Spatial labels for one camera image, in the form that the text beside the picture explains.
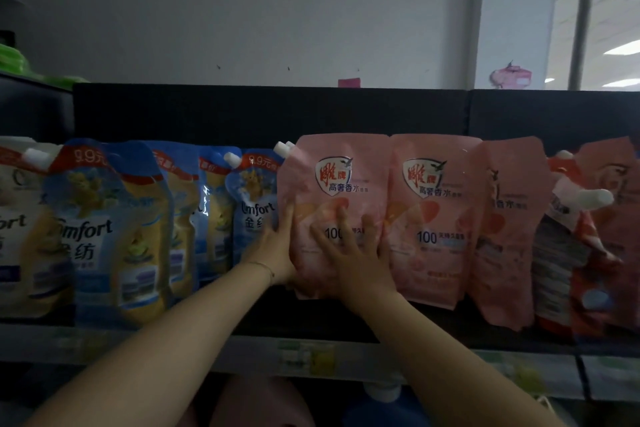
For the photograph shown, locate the flat green pack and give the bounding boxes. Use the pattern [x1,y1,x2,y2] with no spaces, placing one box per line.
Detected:
[29,73,89,86]
[0,43,31,75]

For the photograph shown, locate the thin chain bracelet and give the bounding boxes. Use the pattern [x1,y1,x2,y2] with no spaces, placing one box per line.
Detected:
[245,260,276,285]

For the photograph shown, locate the person's right forearm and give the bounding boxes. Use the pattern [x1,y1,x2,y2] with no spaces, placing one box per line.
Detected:
[357,291,566,427]

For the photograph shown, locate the blue detergent jug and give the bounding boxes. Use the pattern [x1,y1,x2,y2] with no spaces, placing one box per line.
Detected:
[342,381,431,427]

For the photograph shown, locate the orange OMO detergent pouches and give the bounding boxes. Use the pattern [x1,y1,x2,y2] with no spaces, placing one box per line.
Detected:
[531,150,621,338]

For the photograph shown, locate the grey vertical pole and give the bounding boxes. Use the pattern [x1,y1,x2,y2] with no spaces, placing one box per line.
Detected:
[568,0,601,91]

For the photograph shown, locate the person's left forearm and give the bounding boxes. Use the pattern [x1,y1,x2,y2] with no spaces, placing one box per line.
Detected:
[25,261,276,427]

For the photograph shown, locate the pink detergent jug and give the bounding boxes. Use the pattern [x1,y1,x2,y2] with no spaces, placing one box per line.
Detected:
[209,375,316,427]

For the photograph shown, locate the pink bagged item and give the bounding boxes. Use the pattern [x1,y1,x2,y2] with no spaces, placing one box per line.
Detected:
[489,61,533,90]

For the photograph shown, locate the dark metal shelf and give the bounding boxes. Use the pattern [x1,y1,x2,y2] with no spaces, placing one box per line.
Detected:
[0,72,640,427]

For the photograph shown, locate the person's right hand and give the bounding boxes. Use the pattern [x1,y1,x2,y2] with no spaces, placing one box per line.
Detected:
[299,205,402,316]

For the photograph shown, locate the person's left hand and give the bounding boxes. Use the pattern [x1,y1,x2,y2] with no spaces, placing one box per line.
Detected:
[243,200,302,288]

